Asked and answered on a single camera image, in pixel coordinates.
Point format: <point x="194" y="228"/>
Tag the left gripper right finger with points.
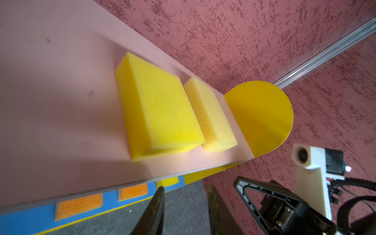
<point x="221" y="220"/>

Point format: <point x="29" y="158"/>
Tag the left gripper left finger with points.
<point x="152" y="220"/>

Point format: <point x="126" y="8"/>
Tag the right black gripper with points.
<point x="282" y="212"/>

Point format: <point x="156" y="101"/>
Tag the orange sponge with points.
<point x="66" y="209"/>
<point x="132" y="192"/>

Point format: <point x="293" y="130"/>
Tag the small yellow square sponge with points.
<point x="167" y="182"/>

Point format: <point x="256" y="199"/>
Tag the large yellow sponge front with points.
<point x="216" y="129"/>

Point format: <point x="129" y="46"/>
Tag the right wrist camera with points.
<point x="315" y="165"/>

